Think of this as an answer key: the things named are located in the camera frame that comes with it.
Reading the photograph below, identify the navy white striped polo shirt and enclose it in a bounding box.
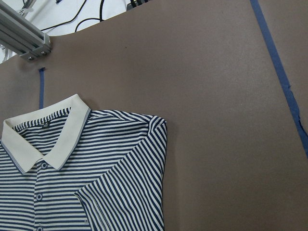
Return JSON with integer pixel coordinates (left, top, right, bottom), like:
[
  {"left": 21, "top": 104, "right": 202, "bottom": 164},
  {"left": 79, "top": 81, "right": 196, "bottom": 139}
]
[{"left": 0, "top": 95, "right": 167, "bottom": 231}]

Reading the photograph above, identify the aluminium frame post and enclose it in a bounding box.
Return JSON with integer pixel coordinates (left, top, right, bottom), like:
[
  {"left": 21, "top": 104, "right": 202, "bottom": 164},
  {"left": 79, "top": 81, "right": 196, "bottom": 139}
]
[{"left": 0, "top": 1, "right": 51, "bottom": 61}]

